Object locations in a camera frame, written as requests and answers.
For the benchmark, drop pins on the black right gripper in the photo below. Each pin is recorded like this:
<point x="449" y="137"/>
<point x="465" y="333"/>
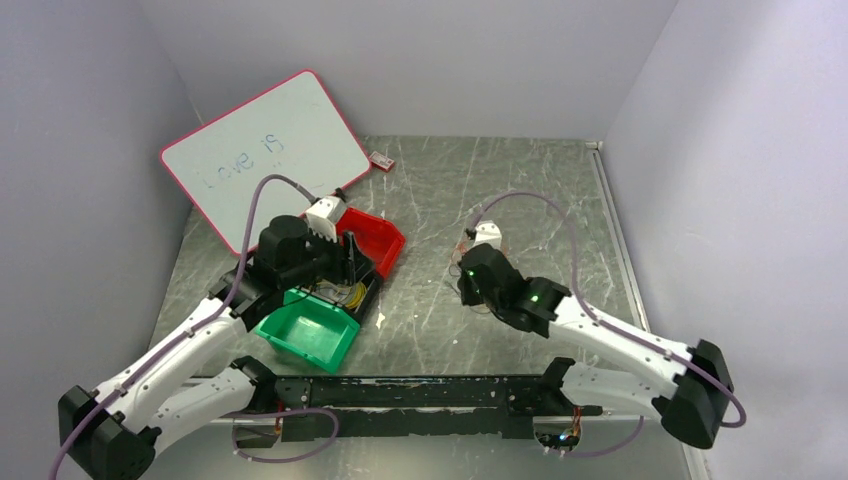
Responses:
<point x="468" y="297"/>

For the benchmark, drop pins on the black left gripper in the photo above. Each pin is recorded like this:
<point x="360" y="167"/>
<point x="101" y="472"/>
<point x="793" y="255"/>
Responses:
<point x="341" y="254"/>

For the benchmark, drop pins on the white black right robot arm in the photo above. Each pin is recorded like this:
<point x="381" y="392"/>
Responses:
<point x="686" y="388"/>

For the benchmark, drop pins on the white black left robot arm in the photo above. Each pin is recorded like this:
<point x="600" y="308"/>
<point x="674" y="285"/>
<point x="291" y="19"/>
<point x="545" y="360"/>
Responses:
<point x="117" y="429"/>

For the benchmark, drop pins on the black plastic bin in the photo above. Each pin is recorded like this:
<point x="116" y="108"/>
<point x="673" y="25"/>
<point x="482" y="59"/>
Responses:
<point x="356" y="300"/>

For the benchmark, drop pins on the red plastic bin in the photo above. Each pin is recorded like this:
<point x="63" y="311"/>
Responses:
<point x="379" y="239"/>

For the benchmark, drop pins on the green plastic bin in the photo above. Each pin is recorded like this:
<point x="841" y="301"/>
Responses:
<point x="310" y="328"/>

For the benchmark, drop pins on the small red white box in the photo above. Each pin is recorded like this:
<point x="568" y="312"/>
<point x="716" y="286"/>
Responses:
<point x="381" y="161"/>

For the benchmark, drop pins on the pink framed whiteboard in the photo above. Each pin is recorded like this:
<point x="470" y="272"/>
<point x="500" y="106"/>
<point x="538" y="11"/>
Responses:
<point x="293" y="130"/>

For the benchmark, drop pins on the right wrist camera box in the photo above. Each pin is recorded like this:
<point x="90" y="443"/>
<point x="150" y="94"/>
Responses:
<point x="485" y="233"/>

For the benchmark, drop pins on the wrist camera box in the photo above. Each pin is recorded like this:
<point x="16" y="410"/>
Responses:
<point x="324" y="215"/>
<point x="485" y="233"/>

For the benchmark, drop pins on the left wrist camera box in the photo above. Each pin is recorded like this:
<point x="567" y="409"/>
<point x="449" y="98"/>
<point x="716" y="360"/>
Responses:
<point x="324" y="215"/>

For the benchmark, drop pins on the black base frame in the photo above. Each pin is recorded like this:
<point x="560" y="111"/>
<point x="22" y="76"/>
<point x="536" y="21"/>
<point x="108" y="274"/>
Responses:
<point x="374" y="406"/>

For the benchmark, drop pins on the aluminium table edge rail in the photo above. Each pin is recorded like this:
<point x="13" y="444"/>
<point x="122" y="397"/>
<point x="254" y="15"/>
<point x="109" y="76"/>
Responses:
<point x="633" y="292"/>

